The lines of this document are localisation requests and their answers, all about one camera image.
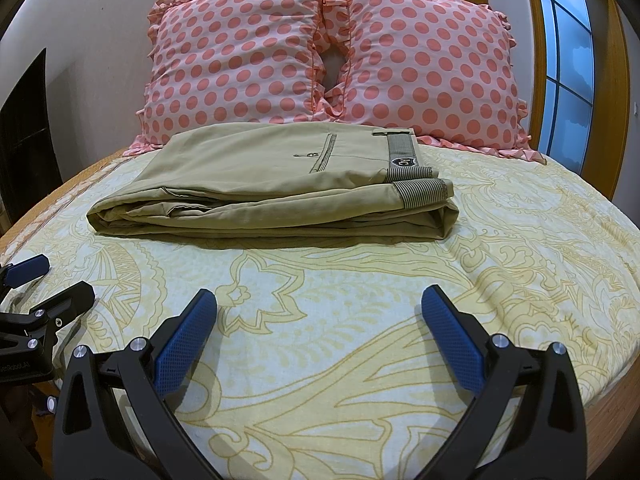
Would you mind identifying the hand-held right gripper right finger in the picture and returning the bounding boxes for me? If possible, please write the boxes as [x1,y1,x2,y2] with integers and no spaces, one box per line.
[421,285,588,480]

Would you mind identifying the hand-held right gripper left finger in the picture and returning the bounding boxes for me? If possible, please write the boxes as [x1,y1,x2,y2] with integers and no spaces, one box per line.
[53,288,222,480]

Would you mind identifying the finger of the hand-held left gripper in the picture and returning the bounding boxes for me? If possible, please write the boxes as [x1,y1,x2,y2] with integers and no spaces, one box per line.
[0,281,96,351]
[0,254,51,305]

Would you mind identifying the khaki pants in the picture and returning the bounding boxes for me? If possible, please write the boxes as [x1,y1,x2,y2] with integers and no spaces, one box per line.
[86,121,460,241]

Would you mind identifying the yellow patterned bed sheet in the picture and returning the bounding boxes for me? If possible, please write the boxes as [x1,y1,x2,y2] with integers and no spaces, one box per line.
[0,144,619,480]
[0,146,640,480]

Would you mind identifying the dark cabinet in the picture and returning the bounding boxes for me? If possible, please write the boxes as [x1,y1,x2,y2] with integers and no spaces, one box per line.
[0,48,63,233]

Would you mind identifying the pink polka dot pillow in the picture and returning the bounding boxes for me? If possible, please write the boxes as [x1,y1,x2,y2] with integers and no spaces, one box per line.
[122,0,346,157]
[320,0,547,165]

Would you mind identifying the wooden framed window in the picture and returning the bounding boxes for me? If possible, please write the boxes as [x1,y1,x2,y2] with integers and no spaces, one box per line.
[432,0,630,177]

